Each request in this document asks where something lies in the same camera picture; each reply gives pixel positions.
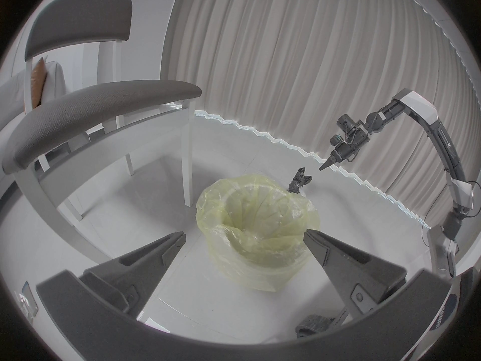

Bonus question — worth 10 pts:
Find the white trash bin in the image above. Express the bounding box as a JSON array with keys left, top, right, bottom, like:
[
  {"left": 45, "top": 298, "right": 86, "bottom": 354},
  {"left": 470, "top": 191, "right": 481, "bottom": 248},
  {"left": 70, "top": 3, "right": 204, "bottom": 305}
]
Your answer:
[{"left": 210, "top": 198, "right": 311, "bottom": 292}]

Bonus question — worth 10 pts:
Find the dark grey white-framed chair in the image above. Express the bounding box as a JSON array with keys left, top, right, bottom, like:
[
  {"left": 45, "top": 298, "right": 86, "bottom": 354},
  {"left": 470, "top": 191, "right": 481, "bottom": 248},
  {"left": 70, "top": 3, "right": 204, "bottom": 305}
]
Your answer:
[{"left": 2, "top": 0, "right": 203, "bottom": 263}]

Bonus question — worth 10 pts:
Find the crumpled black plastic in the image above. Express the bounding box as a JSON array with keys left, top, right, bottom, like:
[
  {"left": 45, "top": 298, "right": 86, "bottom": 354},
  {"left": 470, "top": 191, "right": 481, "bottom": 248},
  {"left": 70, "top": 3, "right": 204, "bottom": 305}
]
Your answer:
[{"left": 287, "top": 167, "right": 313, "bottom": 195}]

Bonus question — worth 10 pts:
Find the white curtain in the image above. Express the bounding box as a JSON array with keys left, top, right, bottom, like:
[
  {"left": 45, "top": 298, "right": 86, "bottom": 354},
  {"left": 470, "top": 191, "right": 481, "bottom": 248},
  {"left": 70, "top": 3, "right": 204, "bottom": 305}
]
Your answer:
[{"left": 165, "top": 0, "right": 481, "bottom": 234}]

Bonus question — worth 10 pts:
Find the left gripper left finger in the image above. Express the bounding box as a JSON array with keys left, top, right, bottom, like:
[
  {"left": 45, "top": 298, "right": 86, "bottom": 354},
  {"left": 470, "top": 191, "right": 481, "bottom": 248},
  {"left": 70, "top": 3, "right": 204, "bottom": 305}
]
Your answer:
[{"left": 81, "top": 232, "right": 187, "bottom": 317}]

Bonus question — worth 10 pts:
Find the white sofa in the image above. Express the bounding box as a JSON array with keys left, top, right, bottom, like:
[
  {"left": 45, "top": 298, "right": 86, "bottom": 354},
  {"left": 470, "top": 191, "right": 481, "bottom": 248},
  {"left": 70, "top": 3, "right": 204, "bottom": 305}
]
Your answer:
[{"left": 0, "top": 60, "right": 69, "bottom": 129}]

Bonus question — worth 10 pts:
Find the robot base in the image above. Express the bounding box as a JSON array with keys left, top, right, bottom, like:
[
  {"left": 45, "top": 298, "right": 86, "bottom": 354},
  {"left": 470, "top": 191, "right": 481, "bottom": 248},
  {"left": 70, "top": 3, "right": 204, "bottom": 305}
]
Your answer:
[{"left": 295, "top": 267, "right": 476, "bottom": 356}]

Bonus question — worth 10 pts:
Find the orange cushion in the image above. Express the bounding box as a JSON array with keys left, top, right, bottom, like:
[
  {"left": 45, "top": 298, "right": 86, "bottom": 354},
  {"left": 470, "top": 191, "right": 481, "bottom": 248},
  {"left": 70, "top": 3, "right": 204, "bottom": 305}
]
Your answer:
[{"left": 30, "top": 58, "right": 48, "bottom": 109}]

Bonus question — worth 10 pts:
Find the yellow plastic bag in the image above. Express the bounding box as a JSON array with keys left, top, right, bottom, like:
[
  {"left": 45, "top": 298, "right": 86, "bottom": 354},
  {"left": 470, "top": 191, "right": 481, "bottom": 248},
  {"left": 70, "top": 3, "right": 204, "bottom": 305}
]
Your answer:
[{"left": 196, "top": 175, "right": 321, "bottom": 293}]

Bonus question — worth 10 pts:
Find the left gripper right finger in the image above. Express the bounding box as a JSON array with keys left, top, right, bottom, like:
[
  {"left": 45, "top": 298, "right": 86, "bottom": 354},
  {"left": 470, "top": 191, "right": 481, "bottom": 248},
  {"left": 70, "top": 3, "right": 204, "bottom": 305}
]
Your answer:
[{"left": 303, "top": 229, "right": 409, "bottom": 318}]

